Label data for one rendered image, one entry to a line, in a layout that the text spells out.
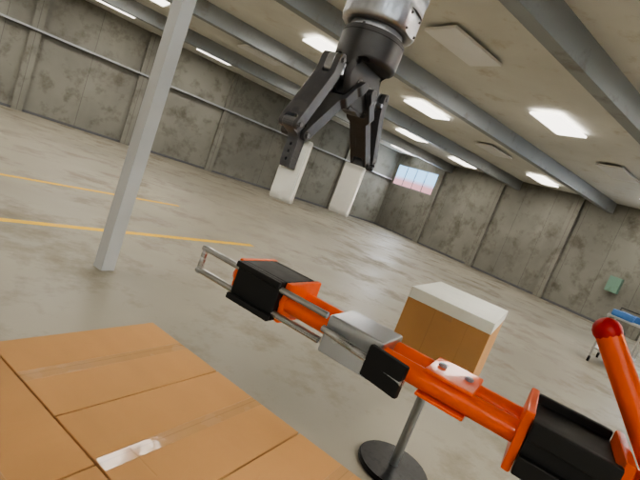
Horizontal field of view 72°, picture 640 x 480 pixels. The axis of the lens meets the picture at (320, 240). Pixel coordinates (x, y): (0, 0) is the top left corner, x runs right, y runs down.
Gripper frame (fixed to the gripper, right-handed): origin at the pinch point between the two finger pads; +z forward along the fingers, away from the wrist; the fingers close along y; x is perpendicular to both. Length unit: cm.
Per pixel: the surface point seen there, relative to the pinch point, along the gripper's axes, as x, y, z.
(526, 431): -30.3, -3.6, 11.3
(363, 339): -13.5, -2.9, 11.6
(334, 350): -11.0, -3.0, 14.4
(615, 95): 13, 638, -235
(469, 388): -24.7, -1.7, 11.0
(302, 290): -3.0, -0.2, 11.0
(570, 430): -33.6, 0.9, 10.7
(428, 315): 18, 159, 41
